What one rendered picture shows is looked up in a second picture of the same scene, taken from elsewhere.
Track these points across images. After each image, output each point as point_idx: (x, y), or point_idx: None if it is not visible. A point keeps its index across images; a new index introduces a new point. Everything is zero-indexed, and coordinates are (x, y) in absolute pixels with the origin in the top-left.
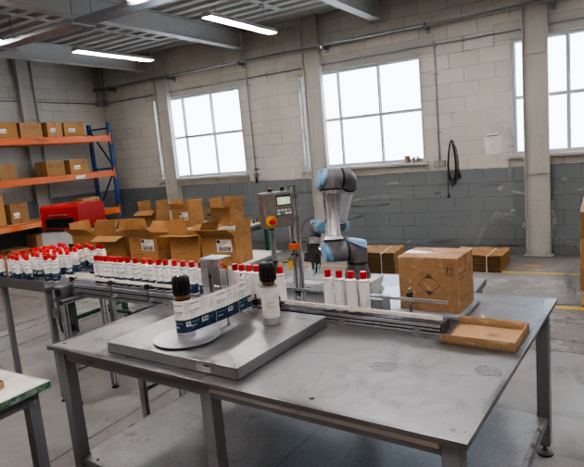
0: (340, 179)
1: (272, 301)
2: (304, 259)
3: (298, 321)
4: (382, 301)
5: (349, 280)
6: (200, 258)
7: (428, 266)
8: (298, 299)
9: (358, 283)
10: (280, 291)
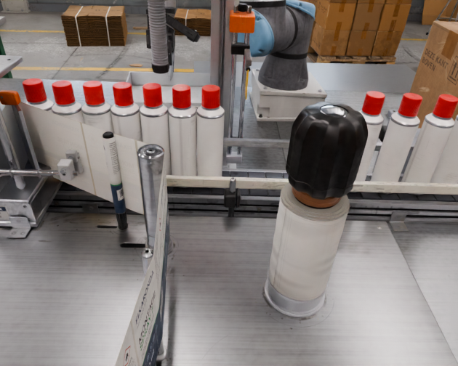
0: None
1: (336, 250)
2: (147, 45)
3: (360, 269)
4: None
5: (448, 123)
6: None
7: None
8: (234, 161)
9: (300, 97)
10: (214, 156)
